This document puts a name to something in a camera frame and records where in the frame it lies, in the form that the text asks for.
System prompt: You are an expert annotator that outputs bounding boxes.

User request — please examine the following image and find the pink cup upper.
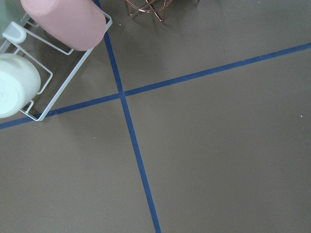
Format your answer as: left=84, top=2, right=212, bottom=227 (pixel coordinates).
left=21, top=0, right=106, bottom=51

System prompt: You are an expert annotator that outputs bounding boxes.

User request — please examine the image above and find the copper wire bottle rack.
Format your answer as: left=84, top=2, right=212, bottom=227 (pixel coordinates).
left=124, top=0, right=173, bottom=23

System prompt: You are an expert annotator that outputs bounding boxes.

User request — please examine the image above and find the mint green cup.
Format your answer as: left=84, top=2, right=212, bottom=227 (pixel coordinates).
left=0, top=0, right=27, bottom=38

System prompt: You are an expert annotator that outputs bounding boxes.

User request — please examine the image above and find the white cup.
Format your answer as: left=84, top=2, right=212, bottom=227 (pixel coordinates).
left=0, top=53, right=41, bottom=118

